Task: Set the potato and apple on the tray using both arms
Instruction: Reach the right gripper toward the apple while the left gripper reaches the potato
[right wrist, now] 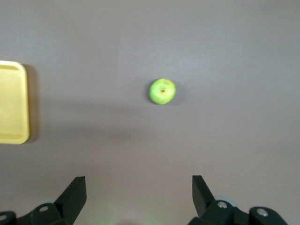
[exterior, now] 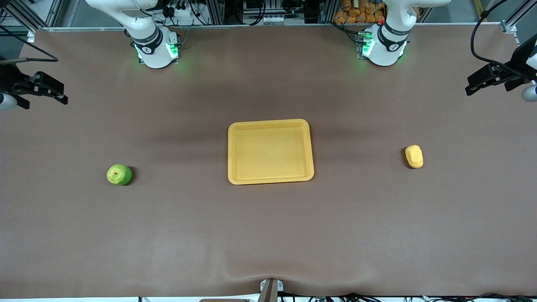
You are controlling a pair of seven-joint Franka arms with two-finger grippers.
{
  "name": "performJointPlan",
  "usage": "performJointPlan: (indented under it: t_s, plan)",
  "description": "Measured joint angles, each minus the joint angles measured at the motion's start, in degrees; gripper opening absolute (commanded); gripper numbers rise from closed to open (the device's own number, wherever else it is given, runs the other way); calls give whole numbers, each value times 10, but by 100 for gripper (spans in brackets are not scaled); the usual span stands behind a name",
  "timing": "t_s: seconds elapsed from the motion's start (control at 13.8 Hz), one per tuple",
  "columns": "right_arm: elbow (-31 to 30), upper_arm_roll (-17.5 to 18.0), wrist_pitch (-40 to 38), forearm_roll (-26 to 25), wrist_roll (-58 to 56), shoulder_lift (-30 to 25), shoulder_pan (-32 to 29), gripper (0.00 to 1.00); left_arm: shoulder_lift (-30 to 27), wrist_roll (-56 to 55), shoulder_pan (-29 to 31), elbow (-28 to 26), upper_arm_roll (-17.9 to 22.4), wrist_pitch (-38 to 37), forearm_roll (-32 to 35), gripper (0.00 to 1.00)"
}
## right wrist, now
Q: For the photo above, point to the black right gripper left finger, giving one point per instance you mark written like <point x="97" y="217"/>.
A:
<point x="70" y="201"/>

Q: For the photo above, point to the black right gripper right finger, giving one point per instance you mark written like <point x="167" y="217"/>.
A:
<point x="206" y="201"/>

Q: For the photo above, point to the green apple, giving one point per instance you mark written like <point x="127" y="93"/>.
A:
<point x="162" y="91"/>

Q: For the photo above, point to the brown table mat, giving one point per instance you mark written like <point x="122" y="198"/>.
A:
<point x="150" y="35"/>

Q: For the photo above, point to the yellow plastic tray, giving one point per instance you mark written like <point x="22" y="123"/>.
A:
<point x="12" y="103"/>

